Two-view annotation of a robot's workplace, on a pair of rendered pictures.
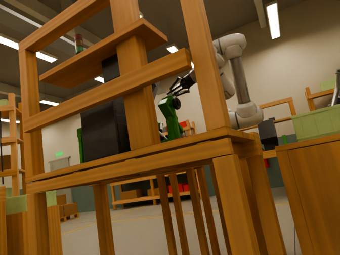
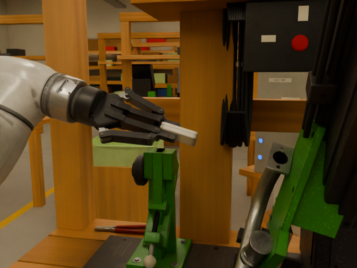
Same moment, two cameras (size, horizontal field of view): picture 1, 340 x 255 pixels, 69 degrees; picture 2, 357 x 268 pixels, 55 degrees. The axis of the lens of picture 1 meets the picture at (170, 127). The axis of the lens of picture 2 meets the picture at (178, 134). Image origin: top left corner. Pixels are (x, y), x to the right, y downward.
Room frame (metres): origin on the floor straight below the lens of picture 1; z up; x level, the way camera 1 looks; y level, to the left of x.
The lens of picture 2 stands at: (2.16, -0.21, 1.35)
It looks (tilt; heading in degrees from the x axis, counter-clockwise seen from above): 10 degrees down; 163
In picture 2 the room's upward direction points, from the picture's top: straight up
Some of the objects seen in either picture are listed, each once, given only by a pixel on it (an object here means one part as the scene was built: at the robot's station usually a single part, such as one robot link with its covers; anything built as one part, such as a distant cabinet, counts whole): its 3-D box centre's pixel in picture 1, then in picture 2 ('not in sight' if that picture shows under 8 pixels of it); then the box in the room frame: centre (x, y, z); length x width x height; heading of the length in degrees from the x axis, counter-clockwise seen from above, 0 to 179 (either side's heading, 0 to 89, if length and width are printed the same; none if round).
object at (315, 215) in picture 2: not in sight; (313, 183); (1.71, 0.16, 1.17); 0.13 x 0.12 x 0.20; 61
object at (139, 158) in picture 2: (177, 102); (139, 169); (1.38, -0.06, 1.12); 0.07 x 0.03 x 0.08; 151
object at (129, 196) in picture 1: (152, 167); not in sight; (7.64, 0.73, 1.10); 3.01 x 0.55 x 2.20; 65
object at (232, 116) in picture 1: (225, 121); not in sight; (2.10, -0.48, 1.10); 0.18 x 0.16 x 0.22; 73
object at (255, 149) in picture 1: (161, 163); not in sight; (1.94, 0.12, 0.82); 1.50 x 0.14 x 0.15; 61
